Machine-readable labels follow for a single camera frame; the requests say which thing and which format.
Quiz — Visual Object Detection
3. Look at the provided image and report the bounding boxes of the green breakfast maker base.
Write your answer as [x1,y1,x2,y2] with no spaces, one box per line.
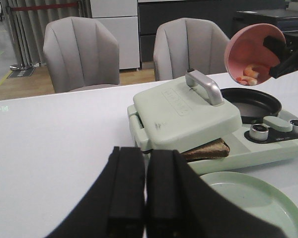
[126,87,298,175]

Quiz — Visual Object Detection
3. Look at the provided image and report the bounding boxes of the dark grey counter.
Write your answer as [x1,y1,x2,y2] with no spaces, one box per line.
[138,0,298,67]

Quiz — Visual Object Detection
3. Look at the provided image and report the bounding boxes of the black round frying pan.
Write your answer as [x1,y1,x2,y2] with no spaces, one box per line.
[221,88,282,124]

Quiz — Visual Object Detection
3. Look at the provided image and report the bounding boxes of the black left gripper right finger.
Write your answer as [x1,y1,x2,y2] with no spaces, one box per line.
[147,150,286,238]

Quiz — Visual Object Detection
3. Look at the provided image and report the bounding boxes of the shrimp pieces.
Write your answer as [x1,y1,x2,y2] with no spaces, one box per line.
[236,63,269,86]

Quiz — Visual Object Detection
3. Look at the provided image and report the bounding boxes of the white cabinet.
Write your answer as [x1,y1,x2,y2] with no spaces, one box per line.
[90,0,140,69]

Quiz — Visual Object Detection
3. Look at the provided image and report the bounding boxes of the light green plate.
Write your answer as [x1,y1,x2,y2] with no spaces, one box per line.
[201,172,298,238]

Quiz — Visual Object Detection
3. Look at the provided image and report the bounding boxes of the left silver control knob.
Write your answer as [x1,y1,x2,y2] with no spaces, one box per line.
[249,124,269,141]

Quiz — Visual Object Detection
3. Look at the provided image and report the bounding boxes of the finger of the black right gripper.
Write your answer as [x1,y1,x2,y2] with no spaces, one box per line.
[269,49,298,79]
[263,36,293,62]

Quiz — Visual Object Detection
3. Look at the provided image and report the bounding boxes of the grey upholstered chair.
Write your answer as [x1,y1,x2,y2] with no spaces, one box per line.
[43,16,120,93]
[153,18,229,81]

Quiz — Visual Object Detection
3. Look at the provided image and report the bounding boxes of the bread slice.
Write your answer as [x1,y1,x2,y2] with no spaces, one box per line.
[181,138,230,161]

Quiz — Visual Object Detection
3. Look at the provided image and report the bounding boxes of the right grey upholstered chair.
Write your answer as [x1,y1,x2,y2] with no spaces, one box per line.
[153,18,229,81]

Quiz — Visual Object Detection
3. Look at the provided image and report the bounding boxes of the green breakfast maker lid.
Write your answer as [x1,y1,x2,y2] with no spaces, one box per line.
[127,77,242,152]

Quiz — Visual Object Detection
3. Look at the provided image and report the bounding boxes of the black floor mat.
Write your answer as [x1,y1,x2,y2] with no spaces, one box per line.
[7,67,35,78]

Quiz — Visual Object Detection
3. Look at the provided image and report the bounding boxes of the red barrier belt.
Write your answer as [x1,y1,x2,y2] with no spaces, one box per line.
[10,1,79,11]

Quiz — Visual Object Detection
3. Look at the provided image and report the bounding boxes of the silver lid handle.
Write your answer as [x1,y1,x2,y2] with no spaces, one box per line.
[185,69,224,106]

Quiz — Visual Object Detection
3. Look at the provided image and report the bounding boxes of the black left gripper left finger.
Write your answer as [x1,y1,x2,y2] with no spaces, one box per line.
[48,147,145,238]

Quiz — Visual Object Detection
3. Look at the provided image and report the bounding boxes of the left grey upholstered chair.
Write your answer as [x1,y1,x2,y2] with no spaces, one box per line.
[43,16,120,93]

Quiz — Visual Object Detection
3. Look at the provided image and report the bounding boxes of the pink bowl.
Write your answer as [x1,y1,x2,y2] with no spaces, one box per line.
[224,23,286,85]

